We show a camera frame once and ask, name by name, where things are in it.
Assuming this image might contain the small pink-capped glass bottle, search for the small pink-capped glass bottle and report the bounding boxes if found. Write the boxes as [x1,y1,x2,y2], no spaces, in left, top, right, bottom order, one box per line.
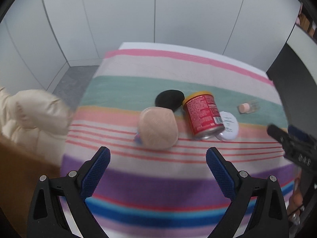
[238,100,260,114]

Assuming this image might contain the white round compact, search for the white round compact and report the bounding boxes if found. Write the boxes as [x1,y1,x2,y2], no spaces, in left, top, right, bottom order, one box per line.
[216,111,239,141]

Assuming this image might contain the blue purple-capped small bottle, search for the blue purple-capped small bottle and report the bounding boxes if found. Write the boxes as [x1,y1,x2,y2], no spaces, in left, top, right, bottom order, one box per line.
[134,133,143,145]

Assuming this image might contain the peach makeup sponge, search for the peach makeup sponge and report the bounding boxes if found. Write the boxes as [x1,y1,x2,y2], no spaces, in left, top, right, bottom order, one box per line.
[137,107,179,151]

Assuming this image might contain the person's right hand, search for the person's right hand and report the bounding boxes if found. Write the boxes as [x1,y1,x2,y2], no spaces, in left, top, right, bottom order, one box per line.
[287,177,303,225]

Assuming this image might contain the brown cardboard box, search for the brown cardboard box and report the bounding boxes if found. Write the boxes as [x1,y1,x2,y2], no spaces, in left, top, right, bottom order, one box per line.
[1,135,60,237]

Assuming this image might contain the striped colourful cloth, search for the striped colourful cloth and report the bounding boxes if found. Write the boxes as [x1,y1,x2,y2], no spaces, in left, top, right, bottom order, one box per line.
[61,49,294,237]

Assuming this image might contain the red tin can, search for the red tin can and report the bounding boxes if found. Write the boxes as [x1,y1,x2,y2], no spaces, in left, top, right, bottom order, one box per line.
[182,91,225,139]

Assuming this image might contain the cream padded chair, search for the cream padded chair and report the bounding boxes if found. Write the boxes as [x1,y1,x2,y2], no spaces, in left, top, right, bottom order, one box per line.
[1,86,73,167]

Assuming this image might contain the black round puff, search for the black round puff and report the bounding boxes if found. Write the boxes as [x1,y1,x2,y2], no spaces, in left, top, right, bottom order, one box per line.
[155,90,185,112]

